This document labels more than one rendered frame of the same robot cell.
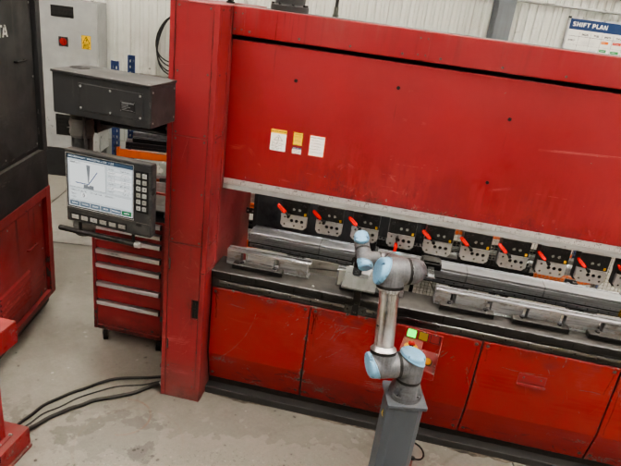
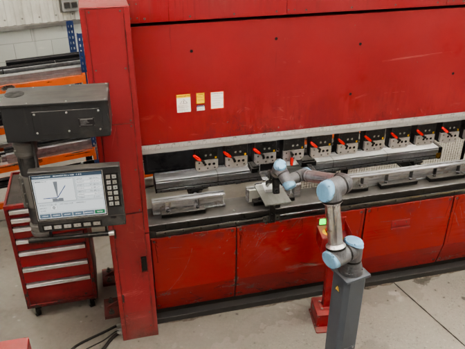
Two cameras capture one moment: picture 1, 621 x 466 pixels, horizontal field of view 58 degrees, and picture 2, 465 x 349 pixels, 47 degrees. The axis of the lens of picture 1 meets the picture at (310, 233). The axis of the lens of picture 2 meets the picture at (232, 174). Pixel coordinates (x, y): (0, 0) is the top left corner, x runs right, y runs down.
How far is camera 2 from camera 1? 123 cm
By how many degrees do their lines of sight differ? 21
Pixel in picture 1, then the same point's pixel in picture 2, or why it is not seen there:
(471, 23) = not seen: outside the picture
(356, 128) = (247, 78)
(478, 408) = (367, 255)
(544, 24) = not seen: outside the picture
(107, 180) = (77, 189)
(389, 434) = (348, 301)
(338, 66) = (225, 31)
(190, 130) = (117, 118)
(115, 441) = not seen: outside the picture
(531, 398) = (401, 235)
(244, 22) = (138, 12)
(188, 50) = (103, 50)
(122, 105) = (81, 122)
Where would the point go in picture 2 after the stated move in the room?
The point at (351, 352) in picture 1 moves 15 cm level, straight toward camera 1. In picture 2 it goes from (272, 250) to (279, 262)
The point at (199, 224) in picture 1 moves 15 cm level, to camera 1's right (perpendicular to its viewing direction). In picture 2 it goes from (137, 194) to (160, 189)
